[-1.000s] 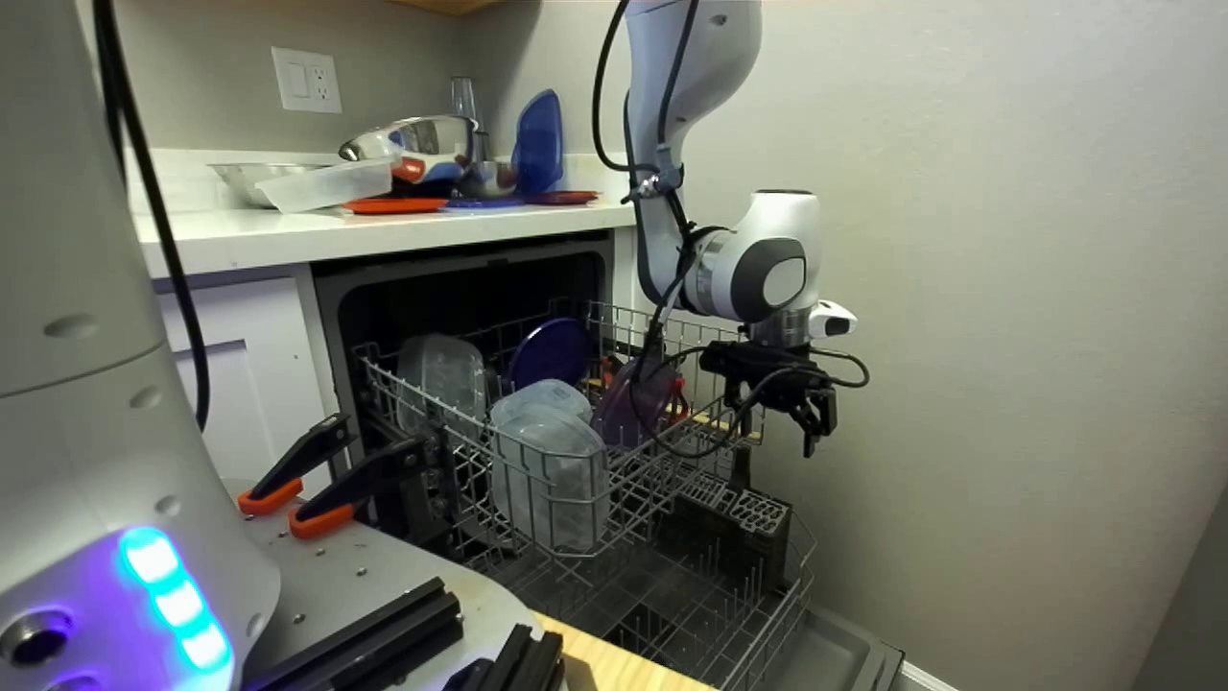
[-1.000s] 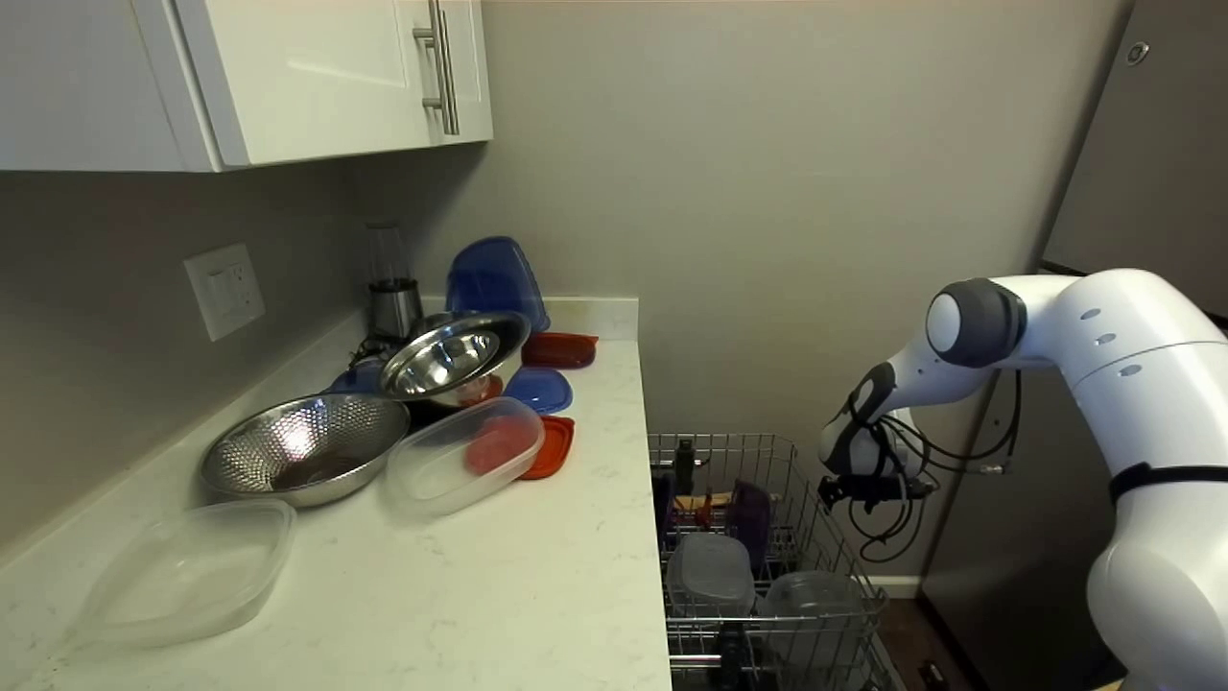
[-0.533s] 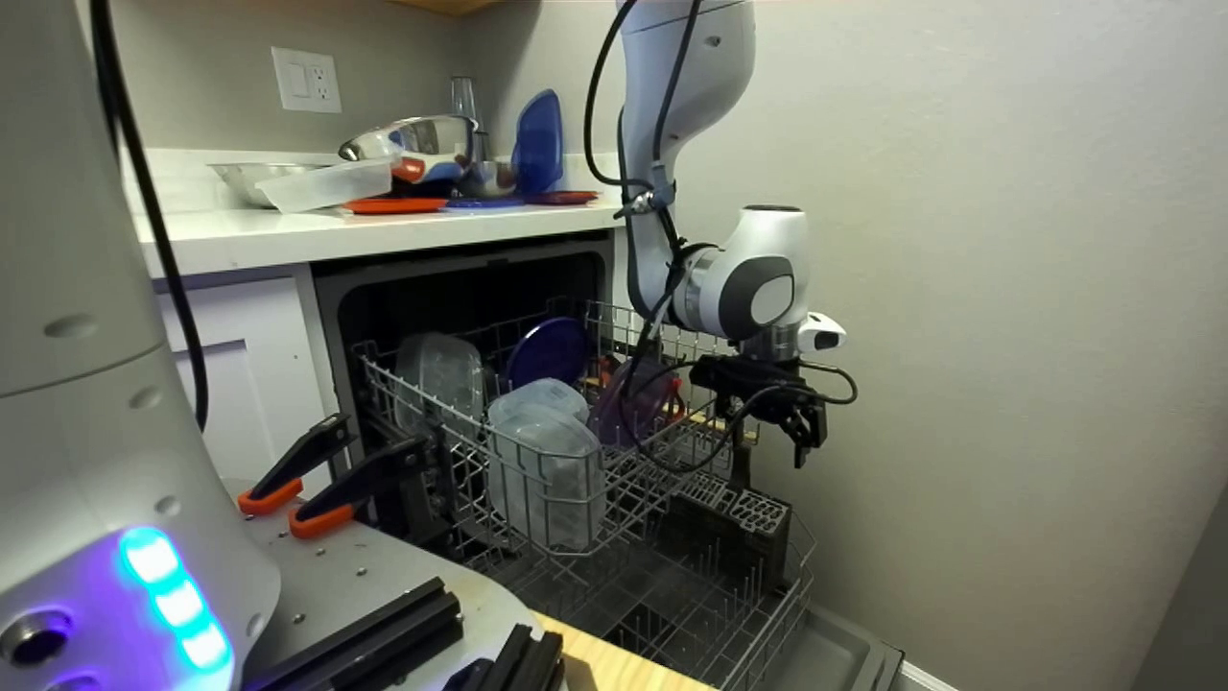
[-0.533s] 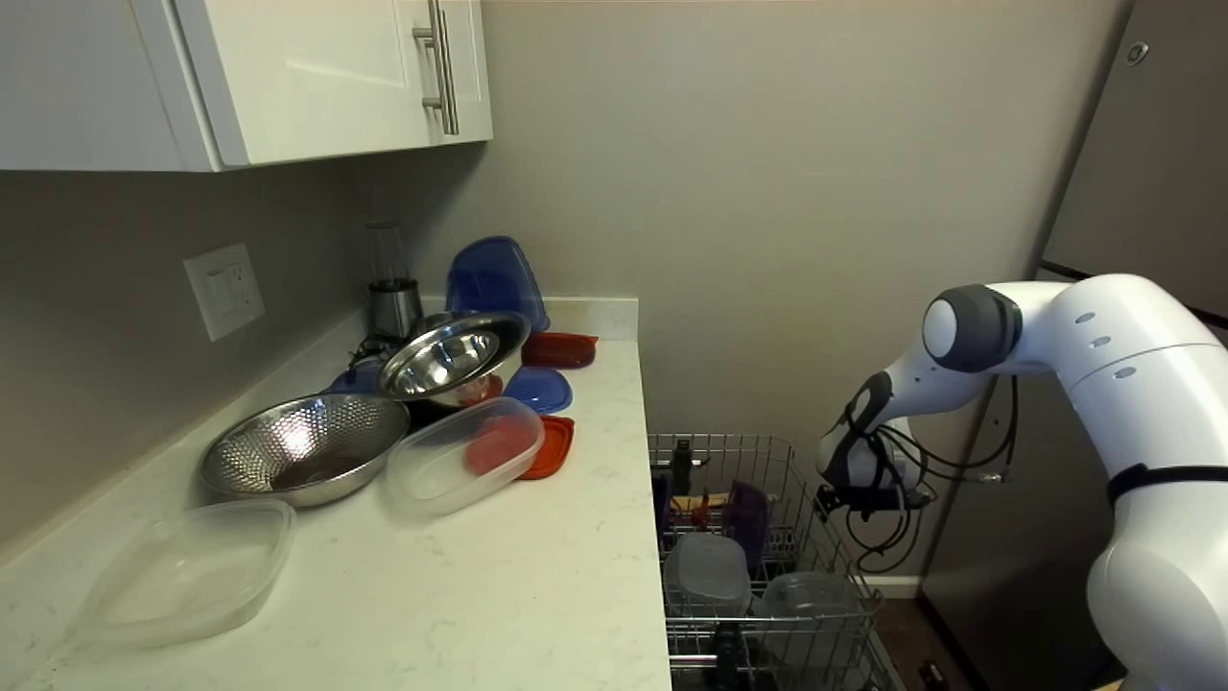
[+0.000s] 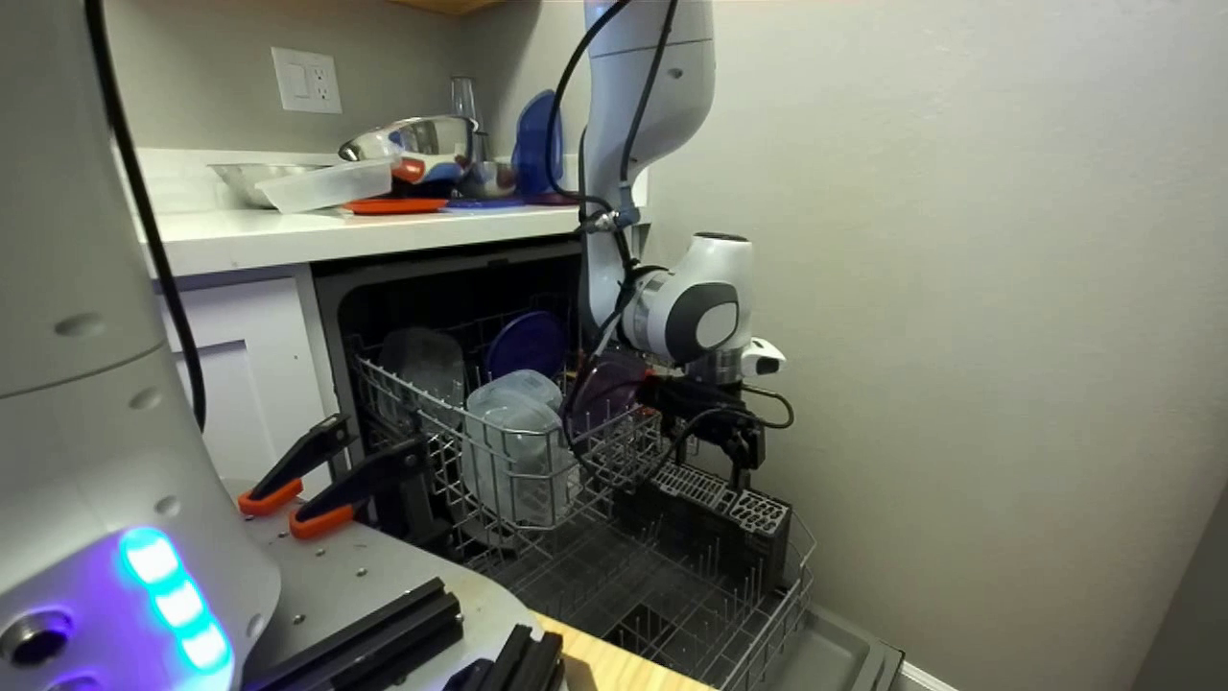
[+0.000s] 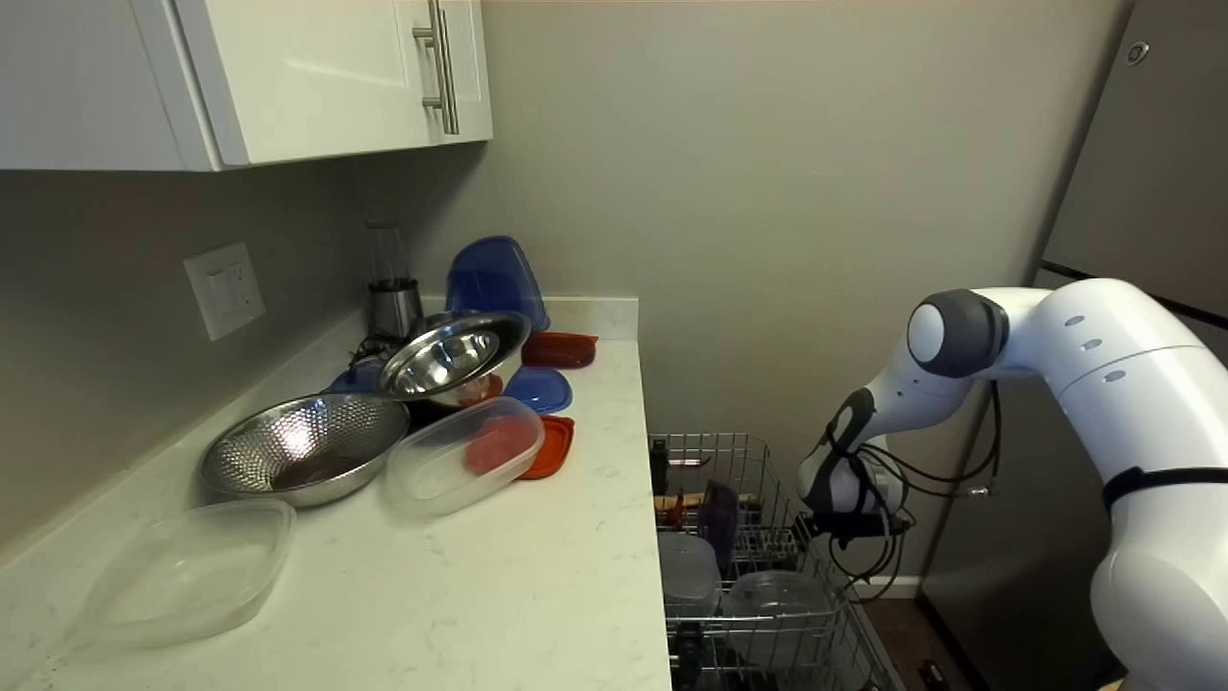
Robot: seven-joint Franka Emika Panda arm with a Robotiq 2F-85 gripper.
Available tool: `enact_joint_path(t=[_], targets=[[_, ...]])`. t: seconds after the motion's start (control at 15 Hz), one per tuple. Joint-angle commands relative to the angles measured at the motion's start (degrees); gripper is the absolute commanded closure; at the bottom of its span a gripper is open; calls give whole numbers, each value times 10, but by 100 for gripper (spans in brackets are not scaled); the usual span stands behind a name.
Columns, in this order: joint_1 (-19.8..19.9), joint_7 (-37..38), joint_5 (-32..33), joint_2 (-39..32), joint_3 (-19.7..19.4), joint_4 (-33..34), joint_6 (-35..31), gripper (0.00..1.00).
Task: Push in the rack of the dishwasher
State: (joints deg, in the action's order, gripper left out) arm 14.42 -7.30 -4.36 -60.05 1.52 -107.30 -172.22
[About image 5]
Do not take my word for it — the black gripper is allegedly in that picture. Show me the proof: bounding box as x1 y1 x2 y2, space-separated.
637 356 772 492

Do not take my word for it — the wire dishwasher rack holding containers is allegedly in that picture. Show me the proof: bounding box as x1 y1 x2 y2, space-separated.
348 351 677 562

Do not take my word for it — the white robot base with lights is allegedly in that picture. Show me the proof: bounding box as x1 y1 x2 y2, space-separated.
0 0 289 691

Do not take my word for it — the built-in dishwasher body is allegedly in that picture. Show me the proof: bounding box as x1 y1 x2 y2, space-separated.
306 236 668 569

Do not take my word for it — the grey cutlery basket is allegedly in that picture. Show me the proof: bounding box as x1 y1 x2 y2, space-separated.
612 459 800 599

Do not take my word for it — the tall clear plastic container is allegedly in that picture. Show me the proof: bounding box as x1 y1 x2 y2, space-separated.
458 365 583 533

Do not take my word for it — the blue plate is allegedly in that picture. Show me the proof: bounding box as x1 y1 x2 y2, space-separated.
481 309 569 384

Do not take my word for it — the wooden board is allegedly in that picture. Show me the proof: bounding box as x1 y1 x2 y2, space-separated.
528 612 722 691

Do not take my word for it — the black aluminium extrusion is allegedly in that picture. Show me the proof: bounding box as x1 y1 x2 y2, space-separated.
241 572 470 691
441 621 569 691

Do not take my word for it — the clear plastic tumbler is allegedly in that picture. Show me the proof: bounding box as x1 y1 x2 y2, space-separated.
374 324 472 412

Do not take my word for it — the black orange spring clamp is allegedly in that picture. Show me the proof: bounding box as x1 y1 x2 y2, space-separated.
284 437 434 544
236 412 358 523

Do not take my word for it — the grey metal mounting plate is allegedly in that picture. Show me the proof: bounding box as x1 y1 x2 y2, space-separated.
236 510 550 691

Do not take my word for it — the flat orange item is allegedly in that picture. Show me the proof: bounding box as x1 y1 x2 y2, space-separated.
342 194 454 218

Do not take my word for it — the metal bowl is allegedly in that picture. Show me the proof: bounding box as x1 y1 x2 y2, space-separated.
337 112 489 186

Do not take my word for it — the white kitchen countertop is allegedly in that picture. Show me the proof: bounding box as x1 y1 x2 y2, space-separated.
129 145 618 285

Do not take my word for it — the white kitchen cabinet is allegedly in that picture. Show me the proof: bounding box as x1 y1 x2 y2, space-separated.
156 267 358 494

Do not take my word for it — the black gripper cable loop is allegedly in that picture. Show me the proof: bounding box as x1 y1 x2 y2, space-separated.
738 382 800 437

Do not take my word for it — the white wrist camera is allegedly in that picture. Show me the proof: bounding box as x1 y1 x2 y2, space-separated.
738 333 788 382

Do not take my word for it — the wire dishwasher rack holding basket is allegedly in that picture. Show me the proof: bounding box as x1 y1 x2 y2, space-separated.
438 459 821 691

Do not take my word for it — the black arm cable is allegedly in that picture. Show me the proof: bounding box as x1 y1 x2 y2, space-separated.
544 0 683 260

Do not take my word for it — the small wall outlet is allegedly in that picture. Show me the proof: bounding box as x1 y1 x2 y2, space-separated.
445 77 484 127

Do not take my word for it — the white wall outlet plate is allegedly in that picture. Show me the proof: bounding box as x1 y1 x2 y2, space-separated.
268 47 344 119

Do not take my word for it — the black base cable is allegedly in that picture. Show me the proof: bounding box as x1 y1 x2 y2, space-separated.
81 0 211 436

